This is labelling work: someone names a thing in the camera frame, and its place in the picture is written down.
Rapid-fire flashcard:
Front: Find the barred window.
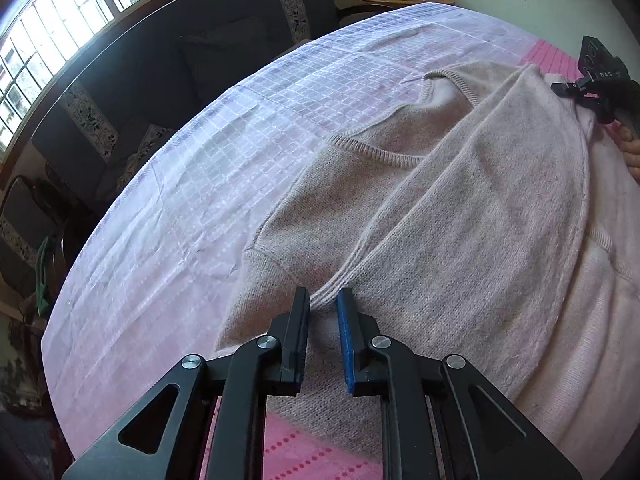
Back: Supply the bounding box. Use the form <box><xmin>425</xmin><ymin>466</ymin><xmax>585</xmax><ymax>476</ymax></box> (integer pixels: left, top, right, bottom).
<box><xmin>0</xmin><ymin>0</ymin><xmax>283</xmax><ymax>156</ymax></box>

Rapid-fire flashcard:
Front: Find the pale pink knit sweater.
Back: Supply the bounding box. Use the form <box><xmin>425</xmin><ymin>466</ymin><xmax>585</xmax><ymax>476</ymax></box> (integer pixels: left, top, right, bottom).
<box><xmin>215</xmin><ymin>60</ymin><xmax>640</xmax><ymax>480</ymax></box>

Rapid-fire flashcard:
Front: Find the patterned sofa cushion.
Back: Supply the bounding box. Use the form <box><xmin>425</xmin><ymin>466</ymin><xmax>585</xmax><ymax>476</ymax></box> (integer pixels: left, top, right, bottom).
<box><xmin>119</xmin><ymin>124</ymin><xmax>177</xmax><ymax>192</ymax></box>

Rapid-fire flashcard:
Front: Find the dark sofa cushion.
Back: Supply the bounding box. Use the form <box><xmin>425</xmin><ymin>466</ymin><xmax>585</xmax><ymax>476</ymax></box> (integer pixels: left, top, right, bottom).
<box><xmin>179</xmin><ymin>14</ymin><xmax>293</xmax><ymax>108</ymax></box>

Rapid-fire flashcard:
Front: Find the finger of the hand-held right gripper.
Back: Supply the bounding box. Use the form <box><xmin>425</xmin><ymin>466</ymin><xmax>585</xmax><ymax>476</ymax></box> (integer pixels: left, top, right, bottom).
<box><xmin>550</xmin><ymin>78</ymin><xmax>596</xmax><ymax>107</ymax></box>

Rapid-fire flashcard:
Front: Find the pink checkered bedspread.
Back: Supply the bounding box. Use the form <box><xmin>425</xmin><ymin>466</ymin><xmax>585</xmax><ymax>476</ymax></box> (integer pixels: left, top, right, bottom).
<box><xmin>40</xmin><ymin>2</ymin><xmax>640</xmax><ymax>480</ymax></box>

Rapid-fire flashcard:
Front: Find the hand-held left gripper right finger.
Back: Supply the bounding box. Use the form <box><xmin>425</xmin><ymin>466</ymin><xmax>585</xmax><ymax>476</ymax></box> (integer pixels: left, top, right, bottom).
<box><xmin>336</xmin><ymin>287</ymin><xmax>584</xmax><ymax>480</ymax></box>

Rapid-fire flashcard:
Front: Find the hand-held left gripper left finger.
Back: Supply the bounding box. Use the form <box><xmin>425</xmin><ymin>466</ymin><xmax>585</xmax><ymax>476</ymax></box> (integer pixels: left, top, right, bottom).
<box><xmin>62</xmin><ymin>286</ymin><xmax>311</xmax><ymax>480</ymax></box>

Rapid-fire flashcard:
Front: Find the person's right hand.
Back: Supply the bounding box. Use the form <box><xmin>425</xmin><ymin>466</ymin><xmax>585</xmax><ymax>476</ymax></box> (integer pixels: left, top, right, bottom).
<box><xmin>619</xmin><ymin>122</ymin><xmax>640</xmax><ymax>182</ymax></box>

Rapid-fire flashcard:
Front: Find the green cloth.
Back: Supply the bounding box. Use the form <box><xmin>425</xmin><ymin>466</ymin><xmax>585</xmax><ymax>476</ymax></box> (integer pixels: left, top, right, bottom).
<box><xmin>34</xmin><ymin>236</ymin><xmax>57</xmax><ymax>317</ymax></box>

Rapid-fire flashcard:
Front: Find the dark chair with patterned band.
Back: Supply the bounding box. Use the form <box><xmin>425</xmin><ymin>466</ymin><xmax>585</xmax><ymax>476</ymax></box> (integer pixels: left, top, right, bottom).
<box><xmin>0</xmin><ymin>174</ymin><xmax>68</xmax><ymax>303</ymax></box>

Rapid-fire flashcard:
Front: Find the dark sofa with patterned bands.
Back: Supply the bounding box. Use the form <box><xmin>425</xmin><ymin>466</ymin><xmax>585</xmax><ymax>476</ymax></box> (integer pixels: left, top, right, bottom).
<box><xmin>30</xmin><ymin>0</ymin><xmax>373</xmax><ymax>211</ymax></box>

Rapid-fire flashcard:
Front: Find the painted folding screen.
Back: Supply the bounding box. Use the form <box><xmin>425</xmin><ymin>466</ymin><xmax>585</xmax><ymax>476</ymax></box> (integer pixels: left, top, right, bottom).
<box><xmin>0</xmin><ymin>310</ymin><xmax>51</xmax><ymax>411</ymax></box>

